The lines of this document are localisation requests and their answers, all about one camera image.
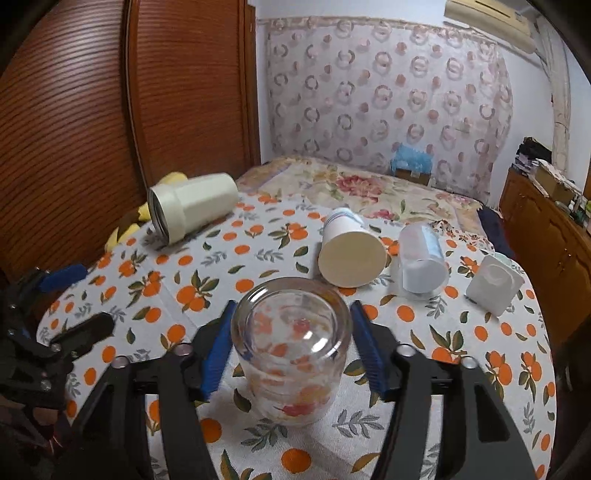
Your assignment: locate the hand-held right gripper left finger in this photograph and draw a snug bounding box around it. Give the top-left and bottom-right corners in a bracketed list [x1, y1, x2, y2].
[69, 300, 238, 480]

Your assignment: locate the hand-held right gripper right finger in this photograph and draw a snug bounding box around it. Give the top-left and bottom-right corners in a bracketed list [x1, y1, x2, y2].
[349, 300, 539, 480]

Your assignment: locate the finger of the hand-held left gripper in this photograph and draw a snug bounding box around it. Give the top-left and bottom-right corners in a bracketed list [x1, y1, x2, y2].
[9, 264, 88, 315]
[9, 312, 115, 409]

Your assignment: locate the clear glass cup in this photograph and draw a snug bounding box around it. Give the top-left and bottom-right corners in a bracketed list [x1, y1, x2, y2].
[230, 277, 355, 426]

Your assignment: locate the white paper cup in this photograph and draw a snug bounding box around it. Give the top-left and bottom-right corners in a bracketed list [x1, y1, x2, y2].
[318, 208, 389, 288]

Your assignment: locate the translucent plastic cup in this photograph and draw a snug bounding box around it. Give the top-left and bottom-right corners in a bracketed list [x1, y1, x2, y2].
[398, 223, 450, 298]

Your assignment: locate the white square cup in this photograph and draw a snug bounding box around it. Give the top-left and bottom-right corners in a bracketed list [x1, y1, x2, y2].
[465, 254, 525, 317]

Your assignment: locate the cream insulated cup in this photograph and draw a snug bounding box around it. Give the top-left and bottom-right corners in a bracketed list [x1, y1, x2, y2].
[148, 173, 239, 244]

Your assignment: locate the yellow plush toy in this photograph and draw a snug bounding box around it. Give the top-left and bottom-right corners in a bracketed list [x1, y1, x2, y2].
[105, 172, 188, 252]

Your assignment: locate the orange fruit print tablecloth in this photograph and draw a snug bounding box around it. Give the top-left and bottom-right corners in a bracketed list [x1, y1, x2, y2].
[36, 189, 557, 480]

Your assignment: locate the brown wooden wardrobe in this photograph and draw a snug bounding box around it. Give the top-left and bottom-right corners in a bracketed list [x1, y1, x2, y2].
[0, 0, 262, 296]

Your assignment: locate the floral bed blanket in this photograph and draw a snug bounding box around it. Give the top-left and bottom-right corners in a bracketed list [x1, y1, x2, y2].
[238, 156, 490, 241]

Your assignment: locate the dark blue cloth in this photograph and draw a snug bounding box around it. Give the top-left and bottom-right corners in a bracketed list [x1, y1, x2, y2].
[478, 205, 515, 259]

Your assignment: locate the small cardboard box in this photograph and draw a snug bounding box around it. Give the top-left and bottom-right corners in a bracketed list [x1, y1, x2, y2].
[392, 168, 432, 186]

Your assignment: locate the blue frilly bag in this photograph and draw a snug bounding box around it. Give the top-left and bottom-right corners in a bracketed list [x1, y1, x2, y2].
[390, 143, 435, 174]

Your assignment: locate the brown wooden cabinet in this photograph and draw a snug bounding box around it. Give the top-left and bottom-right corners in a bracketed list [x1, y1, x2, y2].
[499, 166, 591, 352]

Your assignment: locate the open cardboard box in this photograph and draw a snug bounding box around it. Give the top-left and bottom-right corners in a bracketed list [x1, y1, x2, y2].
[531, 164, 575, 206]

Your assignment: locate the dark clothes pile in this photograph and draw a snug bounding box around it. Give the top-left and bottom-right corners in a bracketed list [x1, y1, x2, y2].
[515, 136, 552, 174]

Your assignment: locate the pink patterned lace curtain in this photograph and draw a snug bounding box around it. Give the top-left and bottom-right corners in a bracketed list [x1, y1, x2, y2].
[265, 16, 514, 204]

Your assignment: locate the white wrapped pipe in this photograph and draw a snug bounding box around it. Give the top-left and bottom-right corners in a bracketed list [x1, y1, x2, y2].
[538, 23, 572, 171]

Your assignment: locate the cream air conditioner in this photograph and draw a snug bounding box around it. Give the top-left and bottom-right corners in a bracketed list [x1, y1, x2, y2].
[443, 0, 539, 51]

